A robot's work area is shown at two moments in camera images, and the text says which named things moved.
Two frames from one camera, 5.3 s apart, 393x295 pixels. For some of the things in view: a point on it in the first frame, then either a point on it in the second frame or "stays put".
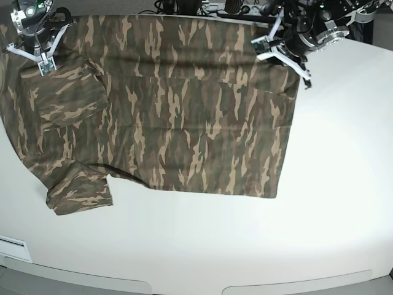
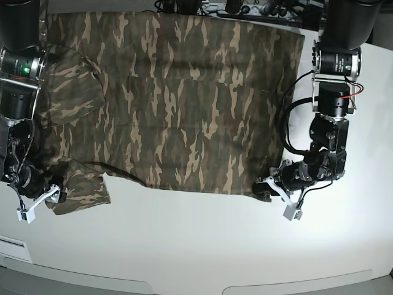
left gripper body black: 40,43 -> 32,184
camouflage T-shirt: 167,102 stays put
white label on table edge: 15,247 stays put
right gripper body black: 288,47 -> 293,176
